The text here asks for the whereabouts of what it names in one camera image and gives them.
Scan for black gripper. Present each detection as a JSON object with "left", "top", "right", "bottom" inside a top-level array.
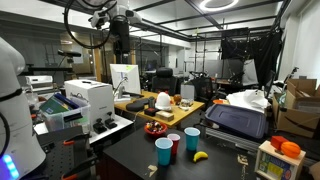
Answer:
[{"left": 110, "top": 15, "right": 130, "bottom": 54}]

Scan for blue plastic cup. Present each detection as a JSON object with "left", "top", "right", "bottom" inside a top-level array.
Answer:
[
  {"left": 184, "top": 127, "right": 200, "bottom": 151},
  {"left": 155, "top": 137, "right": 173, "bottom": 166}
]

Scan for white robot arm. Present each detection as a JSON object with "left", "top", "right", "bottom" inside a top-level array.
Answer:
[{"left": 0, "top": 37, "right": 89, "bottom": 180}]

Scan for colourful small toys in bowl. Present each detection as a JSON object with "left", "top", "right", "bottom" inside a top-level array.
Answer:
[{"left": 146, "top": 121, "right": 163, "bottom": 132}]

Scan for red bowl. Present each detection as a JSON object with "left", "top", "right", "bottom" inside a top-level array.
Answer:
[{"left": 144, "top": 121, "right": 167, "bottom": 137}]

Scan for red plastic cup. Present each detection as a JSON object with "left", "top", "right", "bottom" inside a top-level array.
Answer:
[{"left": 167, "top": 133, "right": 180, "bottom": 155}]

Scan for white computer monitor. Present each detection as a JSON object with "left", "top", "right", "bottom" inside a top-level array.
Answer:
[{"left": 110, "top": 64, "right": 141, "bottom": 101}]

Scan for black office chair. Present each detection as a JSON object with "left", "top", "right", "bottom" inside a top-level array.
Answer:
[{"left": 151, "top": 67, "right": 177, "bottom": 96}]

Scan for white equipment box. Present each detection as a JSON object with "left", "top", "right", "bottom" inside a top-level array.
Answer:
[{"left": 64, "top": 79, "right": 114, "bottom": 129}]

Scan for black cylindrical speaker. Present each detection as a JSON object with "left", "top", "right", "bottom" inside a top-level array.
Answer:
[{"left": 148, "top": 97, "right": 155, "bottom": 108}]

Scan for black wrist rest pad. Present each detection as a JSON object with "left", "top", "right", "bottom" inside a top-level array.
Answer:
[{"left": 126, "top": 99, "right": 148, "bottom": 112}]

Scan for white plush chicken toy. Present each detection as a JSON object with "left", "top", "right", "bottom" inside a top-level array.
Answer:
[{"left": 155, "top": 92, "right": 171, "bottom": 111}]

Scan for brown toy football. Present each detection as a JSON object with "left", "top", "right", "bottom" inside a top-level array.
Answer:
[{"left": 173, "top": 94, "right": 182, "bottom": 103}]

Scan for wooden desk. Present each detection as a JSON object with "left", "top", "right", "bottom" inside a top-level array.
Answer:
[{"left": 114, "top": 101, "right": 205, "bottom": 128}]

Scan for tan cardboard box small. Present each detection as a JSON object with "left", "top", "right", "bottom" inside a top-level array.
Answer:
[{"left": 156, "top": 111, "right": 174, "bottom": 121}]

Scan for clear plastic storage bin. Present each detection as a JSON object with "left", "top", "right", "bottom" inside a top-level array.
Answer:
[{"left": 40, "top": 96, "right": 90, "bottom": 132}]

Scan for yellow toy banana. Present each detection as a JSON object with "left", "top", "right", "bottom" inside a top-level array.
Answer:
[{"left": 193, "top": 151, "right": 208, "bottom": 163}]

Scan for blue plastic bin lid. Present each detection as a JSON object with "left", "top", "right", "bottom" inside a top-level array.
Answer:
[{"left": 205, "top": 104, "right": 266, "bottom": 139}]

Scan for red toy block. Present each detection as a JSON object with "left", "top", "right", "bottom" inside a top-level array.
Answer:
[{"left": 271, "top": 136, "right": 287, "bottom": 150}]

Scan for large cardboard box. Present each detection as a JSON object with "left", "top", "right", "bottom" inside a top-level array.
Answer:
[{"left": 272, "top": 79, "right": 320, "bottom": 139}]

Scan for wooden toy crate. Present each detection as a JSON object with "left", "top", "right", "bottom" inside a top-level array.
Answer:
[{"left": 255, "top": 140, "right": 306, "bottom": 180}]

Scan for orange toy basketball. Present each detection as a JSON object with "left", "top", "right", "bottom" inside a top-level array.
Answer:
[{"left": 281, "top": 141, "right": 301, "bottom": 158}]

